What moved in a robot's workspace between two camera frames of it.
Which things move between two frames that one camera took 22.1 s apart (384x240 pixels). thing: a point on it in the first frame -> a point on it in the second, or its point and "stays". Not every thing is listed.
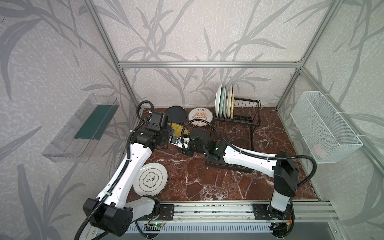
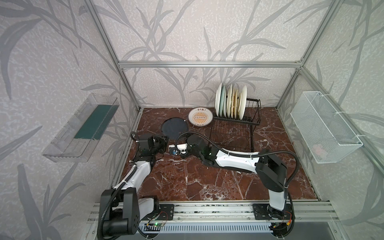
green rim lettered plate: (217, 100) stays
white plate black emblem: (152, 180) -> (243, 103)
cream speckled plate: (228, 101) stays
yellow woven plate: (178, 129) -> (238, 104)
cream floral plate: (232, 103) stays
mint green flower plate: (221, 105) stays
